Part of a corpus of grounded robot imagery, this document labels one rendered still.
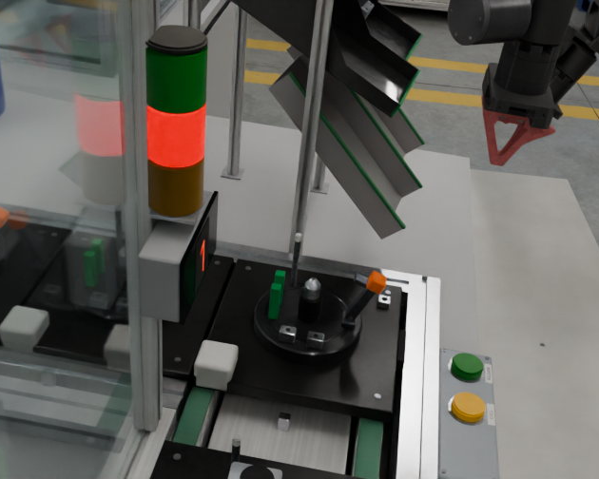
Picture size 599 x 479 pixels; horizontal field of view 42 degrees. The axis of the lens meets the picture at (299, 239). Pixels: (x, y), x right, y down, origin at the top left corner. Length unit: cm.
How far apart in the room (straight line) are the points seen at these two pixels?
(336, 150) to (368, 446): 42
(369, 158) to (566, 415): 48
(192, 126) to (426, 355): 51
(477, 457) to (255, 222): 64
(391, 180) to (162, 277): 65
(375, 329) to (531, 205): 65
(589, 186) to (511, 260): 220
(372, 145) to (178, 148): 63
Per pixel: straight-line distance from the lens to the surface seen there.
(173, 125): 64
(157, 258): 67
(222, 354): 94
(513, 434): 111
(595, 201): 351
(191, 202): 68
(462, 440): 94
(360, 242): 137
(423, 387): 99
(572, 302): 137
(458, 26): 80
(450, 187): 159
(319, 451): 95
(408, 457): 91
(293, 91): 109
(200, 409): 94
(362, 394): 94
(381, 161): 125
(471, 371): 101
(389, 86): 113
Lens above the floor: 165
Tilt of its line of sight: 35 degrees down
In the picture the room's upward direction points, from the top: 7 degrees clockwise
